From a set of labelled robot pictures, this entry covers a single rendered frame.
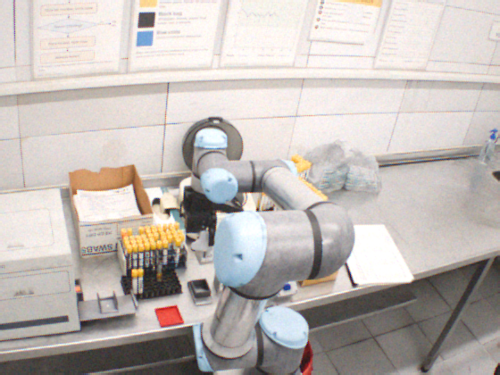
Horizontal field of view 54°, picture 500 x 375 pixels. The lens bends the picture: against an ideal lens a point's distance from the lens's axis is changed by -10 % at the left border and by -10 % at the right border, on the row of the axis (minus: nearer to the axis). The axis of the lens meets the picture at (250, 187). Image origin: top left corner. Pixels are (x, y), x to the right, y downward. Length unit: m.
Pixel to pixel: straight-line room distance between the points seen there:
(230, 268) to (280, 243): 0.08
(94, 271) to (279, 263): 0.94
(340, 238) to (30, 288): 0.81
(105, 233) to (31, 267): 0.42
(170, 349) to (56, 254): 1.05
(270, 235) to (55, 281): 0.69
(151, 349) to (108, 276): 0.65
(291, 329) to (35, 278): 0.63
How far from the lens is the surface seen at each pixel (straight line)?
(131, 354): 2.21
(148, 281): 1.61
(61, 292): 1.38
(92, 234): 1.65
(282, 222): 0.82
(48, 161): 1.88
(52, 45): 1.69
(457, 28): 2.40
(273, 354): 1.21
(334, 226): 0.85
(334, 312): 2.52
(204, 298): 1.58
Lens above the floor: 2.03
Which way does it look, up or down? 34 degrees down
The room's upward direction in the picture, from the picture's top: 10 degrees clockwise
